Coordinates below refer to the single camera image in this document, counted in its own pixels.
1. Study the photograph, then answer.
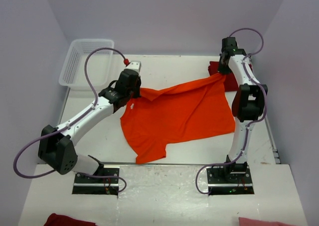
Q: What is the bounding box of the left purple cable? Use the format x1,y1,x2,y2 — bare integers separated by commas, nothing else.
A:
12,47,128,194

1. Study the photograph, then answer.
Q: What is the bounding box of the purple cable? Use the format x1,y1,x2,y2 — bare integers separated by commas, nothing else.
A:
12,47,128,194
195,27,269,195

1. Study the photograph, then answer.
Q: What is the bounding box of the white plastic basket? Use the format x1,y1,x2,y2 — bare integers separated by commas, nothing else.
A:
59,39,114,91

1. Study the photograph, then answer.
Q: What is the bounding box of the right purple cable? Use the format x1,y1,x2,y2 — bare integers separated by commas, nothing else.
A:
195,27,269,195

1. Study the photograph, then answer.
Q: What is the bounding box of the folded dark red t-shirt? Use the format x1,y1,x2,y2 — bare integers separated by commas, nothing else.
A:
208,61,238,92

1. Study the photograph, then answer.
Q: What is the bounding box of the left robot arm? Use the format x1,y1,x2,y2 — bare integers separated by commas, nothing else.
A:
38,67,142,183

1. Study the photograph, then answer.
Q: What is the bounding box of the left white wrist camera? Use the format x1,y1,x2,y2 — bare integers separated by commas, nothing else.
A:
126,61,142,75

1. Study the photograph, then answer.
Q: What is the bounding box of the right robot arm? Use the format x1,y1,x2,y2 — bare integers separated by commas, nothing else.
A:
218,37,268,183

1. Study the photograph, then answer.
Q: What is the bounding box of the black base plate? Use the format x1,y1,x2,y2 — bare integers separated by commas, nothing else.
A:
206,163,254,196
72,173,119,196

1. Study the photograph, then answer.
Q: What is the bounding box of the pink cloth bottom right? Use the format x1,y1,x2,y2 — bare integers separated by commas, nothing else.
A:
239,217,290,226

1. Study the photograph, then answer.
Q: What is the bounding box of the dark red cloth bottom left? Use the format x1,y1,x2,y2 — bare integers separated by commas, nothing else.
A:
44,214,96,226

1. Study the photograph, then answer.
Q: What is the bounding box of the orange t-shirt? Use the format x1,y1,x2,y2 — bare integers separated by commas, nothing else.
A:
121,74,235,164

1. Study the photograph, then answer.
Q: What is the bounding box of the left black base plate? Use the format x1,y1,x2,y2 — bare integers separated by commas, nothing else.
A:
72,173,119,196

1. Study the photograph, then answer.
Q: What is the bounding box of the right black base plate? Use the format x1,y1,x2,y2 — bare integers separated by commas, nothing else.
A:
206,163,254,196

